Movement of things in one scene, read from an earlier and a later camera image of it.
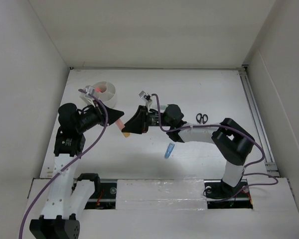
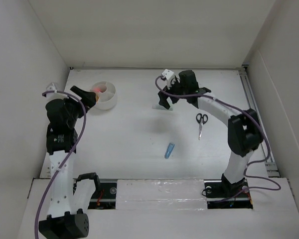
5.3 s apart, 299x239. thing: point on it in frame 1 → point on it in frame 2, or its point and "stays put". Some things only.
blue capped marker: (170, 149) stays put
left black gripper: (113, 115) → (88, 97)
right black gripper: (139, 124) → (163, 100)
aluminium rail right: (271, 167) stays put
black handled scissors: (203, 121) stays put
